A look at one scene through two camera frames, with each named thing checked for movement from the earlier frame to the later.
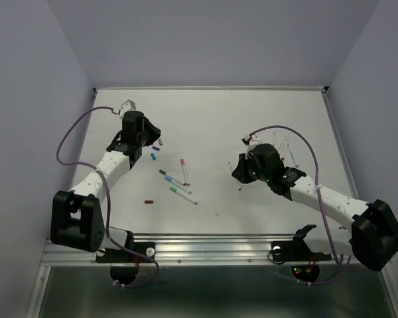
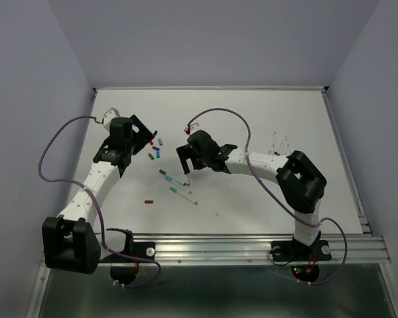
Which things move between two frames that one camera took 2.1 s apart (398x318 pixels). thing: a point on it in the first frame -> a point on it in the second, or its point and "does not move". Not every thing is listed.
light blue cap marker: (169, 178) does not move
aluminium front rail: (183, 251) does not move
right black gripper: (239, 171) -> (186, 152)
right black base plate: (298, 251) does not move
